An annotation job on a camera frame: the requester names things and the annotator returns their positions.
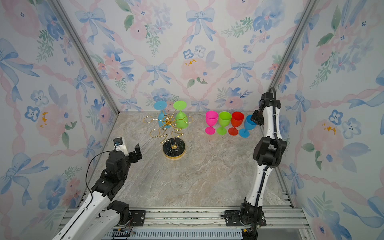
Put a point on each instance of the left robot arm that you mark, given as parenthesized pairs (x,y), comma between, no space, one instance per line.
(100,212)

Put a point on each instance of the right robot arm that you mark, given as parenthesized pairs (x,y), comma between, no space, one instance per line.
(267,153)

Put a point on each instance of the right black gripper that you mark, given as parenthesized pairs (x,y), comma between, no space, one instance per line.
(253,117)

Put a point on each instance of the red wine glass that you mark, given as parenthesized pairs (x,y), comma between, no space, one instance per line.
(236,121)

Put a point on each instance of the green wine glass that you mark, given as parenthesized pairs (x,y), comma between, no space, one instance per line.
(181,118)
(224,121)

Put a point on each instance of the gold wire glass rack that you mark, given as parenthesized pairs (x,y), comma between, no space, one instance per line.
(170,135)

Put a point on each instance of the pink wine glass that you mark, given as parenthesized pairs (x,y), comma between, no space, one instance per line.
(211,120)

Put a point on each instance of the blue wine glass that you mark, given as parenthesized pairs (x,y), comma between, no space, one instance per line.
(248,126)
(160,106)

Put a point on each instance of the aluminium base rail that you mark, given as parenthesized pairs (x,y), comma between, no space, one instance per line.
(193,223)

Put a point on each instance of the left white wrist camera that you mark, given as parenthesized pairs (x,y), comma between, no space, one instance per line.
(120,145)

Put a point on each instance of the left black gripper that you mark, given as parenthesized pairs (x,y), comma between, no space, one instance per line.
(134,158)

